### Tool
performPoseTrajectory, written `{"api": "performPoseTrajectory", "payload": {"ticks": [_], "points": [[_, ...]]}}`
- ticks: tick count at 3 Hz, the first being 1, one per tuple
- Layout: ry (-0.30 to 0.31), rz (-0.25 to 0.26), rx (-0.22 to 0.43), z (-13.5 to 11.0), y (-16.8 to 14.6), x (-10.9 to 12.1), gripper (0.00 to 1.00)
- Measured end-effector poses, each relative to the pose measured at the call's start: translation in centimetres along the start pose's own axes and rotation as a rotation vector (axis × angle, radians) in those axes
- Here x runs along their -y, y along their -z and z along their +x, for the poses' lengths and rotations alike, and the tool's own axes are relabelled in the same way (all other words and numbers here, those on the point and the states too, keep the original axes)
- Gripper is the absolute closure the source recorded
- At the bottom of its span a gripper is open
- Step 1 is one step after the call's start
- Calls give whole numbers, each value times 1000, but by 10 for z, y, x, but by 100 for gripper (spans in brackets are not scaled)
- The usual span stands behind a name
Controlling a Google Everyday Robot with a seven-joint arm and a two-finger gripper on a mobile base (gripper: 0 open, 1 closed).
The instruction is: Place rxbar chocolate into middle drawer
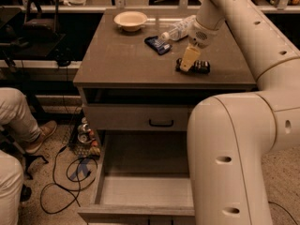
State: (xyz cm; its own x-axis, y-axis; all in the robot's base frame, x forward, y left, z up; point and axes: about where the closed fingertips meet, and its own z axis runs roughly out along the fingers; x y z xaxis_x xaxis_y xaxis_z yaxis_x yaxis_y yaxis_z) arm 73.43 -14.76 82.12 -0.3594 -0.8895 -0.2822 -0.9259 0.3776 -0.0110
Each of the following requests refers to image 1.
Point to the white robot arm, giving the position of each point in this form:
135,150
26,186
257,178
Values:
227,135

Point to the grey wooden drawer cabinet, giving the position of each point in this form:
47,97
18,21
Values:
119,68

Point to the black shoe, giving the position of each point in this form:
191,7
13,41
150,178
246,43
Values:
25,193

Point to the tan shoe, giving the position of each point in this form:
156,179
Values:
46,131

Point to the wire basket with cans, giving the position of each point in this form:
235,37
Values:
80,138

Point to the closed grey top drawer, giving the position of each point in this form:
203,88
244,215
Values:
135,117

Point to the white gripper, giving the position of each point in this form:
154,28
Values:
201,35

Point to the blue snack packet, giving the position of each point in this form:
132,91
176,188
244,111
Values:
158,45

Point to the blue tape cross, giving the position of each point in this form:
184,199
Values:
81,171

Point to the black bag on shelf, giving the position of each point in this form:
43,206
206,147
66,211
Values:
36,25

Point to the person leg beige trousers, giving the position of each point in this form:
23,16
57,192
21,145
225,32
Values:
15,112

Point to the black drawer handle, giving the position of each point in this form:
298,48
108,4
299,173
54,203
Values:
160,124

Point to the open grey middle drawer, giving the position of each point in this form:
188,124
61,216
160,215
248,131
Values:
142,179

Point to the clear plastic water bottle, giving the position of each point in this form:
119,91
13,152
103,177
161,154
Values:
178,29

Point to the white ceramic bowl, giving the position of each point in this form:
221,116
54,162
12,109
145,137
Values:
130,21

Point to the black rxbar chocolate bar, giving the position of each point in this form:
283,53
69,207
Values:
200,67

